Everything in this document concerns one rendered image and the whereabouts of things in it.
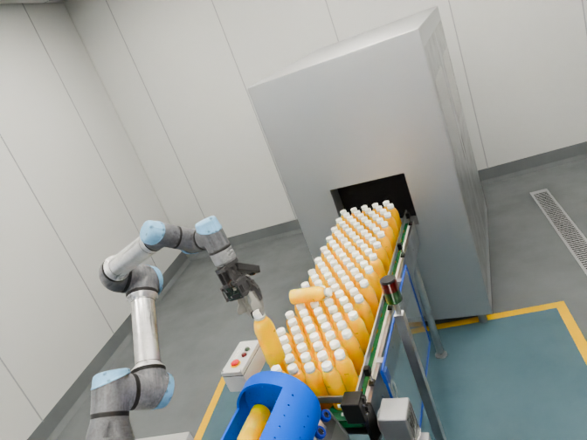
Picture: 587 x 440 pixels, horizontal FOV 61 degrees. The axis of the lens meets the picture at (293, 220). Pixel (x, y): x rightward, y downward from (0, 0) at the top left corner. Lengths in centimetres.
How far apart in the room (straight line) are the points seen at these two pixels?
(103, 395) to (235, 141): 465
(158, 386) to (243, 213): 471
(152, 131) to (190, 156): 55
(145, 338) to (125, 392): 21
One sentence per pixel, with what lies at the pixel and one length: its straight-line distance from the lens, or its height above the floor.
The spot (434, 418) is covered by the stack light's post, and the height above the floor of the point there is 57.
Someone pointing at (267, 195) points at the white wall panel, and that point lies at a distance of 618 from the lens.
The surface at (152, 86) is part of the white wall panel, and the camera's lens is 629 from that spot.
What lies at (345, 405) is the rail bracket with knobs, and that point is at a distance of 187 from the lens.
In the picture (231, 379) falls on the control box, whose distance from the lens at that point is 212.
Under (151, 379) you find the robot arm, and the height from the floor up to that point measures 136.
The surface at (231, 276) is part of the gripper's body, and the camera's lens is 159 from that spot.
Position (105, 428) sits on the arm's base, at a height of 135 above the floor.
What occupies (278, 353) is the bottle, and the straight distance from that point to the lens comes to 173.
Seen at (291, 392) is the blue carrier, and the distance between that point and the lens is 169.
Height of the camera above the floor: 221
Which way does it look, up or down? 19 degrees down
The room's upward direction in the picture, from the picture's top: 21 degrees counter-clockwise
